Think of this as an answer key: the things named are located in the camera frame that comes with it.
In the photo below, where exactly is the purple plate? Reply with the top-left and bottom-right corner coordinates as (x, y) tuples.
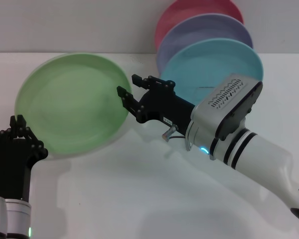
(156, 13), (254, 75)

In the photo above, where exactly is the green plate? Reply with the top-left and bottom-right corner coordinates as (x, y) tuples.
(14, 52), (133, 158)

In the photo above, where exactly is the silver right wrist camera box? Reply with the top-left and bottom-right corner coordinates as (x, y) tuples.
(190, 73), (264, 141)

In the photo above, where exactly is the right gripper cable plug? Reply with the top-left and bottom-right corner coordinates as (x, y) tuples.
(161, 124), (187, 140)

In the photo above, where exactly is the red plate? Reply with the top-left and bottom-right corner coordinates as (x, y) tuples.
(154, 0), (245, 50)

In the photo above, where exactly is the teal blue plate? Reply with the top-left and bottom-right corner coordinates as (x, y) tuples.
(159, 37), (264, 107)

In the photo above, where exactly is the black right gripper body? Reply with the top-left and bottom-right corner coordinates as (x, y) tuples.
(139, 87), (196, 136)

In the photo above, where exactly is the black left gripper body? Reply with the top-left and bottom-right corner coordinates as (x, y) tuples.
(0, 138), (38, 202)

